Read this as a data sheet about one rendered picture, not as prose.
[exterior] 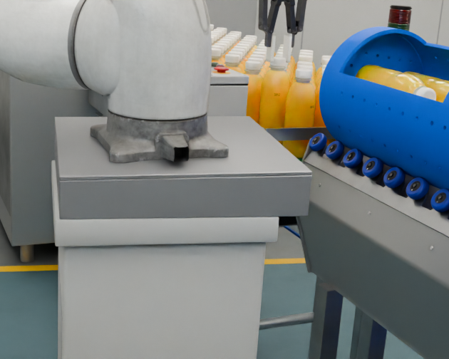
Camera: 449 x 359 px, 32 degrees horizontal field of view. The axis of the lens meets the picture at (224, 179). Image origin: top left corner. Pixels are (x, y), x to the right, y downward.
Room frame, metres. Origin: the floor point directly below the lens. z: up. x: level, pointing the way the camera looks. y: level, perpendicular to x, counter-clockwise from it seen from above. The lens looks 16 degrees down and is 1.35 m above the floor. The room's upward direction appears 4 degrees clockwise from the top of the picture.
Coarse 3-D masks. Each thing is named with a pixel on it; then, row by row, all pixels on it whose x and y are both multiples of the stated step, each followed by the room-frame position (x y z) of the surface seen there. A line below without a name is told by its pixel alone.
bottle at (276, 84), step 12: (276, 72) 1.88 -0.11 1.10; (264, 84) 1.88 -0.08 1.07; (276, 84) 1.87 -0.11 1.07; (288, 84) 1.88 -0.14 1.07; (264, 96) 1.88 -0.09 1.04; (276, 96) 1.86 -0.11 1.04; (264, 108) 1.87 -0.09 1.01; (276, 108) 1.87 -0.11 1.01; (264, 120) 1.87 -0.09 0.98; (276, 120) 1.87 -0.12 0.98
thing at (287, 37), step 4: (284, 36) 1.92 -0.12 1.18; (288, 36) 1.90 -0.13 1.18; (284, 40) 1.91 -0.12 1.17; (288, 40) 1.90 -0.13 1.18; (284, 44) 1.91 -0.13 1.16; (288, 44) 1.90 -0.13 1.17; (284, 48) 1.91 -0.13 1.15; (288, 48) 1.90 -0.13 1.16; (284, 52) 1.91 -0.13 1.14; (288, 52) 1.90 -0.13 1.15; (284, 56) 1.91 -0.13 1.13; (288, 56) 1.90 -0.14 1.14; (288, 60) 1.89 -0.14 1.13
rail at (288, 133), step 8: (272, 128) 1.78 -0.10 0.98; (280, 128) 1.78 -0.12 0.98; (288, 128) 1.79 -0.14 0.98; (296, 128) 1.80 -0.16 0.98; (304, 128) 1.81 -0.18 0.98; (312, 128) 1.82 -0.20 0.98; (320, 128) 1.83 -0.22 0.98; (272, 136) 1.78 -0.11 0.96; (280, 136) 1.78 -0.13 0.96; (288, 136) 1.79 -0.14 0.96; (296, 136) 1.80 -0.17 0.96; (304, 136) 1.81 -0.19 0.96; (312, 136) 1.82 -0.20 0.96; (328, 136) 1.84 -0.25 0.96
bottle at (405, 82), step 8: (360, 72) 1.66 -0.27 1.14; (368, 72) 1.63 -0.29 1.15; (376, 72) 1.61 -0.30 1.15; (384, 72) 1.60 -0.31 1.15; (392, 72) 1.58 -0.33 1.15; (400, 72) 1.57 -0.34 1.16; (368, 80) 1.61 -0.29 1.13; (376, 80) 1.59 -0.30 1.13; (384, 80) 1.57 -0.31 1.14; (392, 80) 1.55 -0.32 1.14; (400, 80) 1.53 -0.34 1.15; (408, 80) 1.52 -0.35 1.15; (416, 80) 1.52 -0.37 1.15; (400, 88) 1.52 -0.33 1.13; (408, 88) 1.51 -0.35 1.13; (416, 88) 1.50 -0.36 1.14
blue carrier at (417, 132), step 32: (384, 32) 1.67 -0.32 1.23; (352, 64) 1.71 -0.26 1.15; (384, 64) 1.74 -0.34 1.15; (416, 64) 1.78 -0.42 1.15; (448, 64) 1.69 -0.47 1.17; (320, 96) 1.67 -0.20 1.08; (352, 96) 1.56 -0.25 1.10; (384, 96) 1.47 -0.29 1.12; (416, 96) 1.39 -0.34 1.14; (448, 96) 1.32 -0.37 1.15; (352, 128) 1.57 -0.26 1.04; (384, 128) 1.45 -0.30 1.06; (416, 128) 1.36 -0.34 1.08; (448, 128) 1.29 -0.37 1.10; (384, 160) 1.52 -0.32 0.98; (416, 160) 1.38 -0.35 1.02; (448, 160) 1.28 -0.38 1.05
